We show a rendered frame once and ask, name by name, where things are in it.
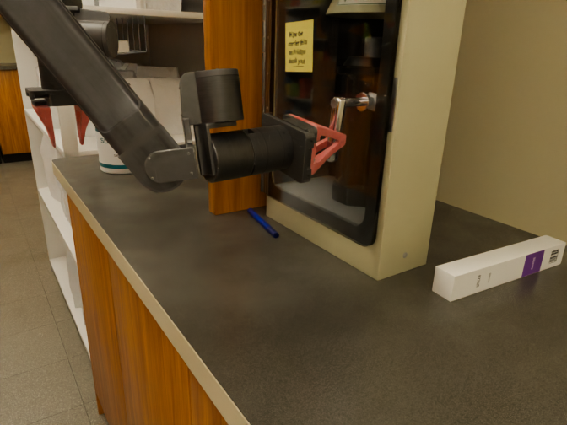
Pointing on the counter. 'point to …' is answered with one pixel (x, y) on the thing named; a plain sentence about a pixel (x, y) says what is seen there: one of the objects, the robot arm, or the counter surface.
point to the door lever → (343, 115)
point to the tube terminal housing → (403, 147)
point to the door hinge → (263, 75)
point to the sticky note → (299, 45)
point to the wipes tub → (109, 158)
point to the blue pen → (263, 223)
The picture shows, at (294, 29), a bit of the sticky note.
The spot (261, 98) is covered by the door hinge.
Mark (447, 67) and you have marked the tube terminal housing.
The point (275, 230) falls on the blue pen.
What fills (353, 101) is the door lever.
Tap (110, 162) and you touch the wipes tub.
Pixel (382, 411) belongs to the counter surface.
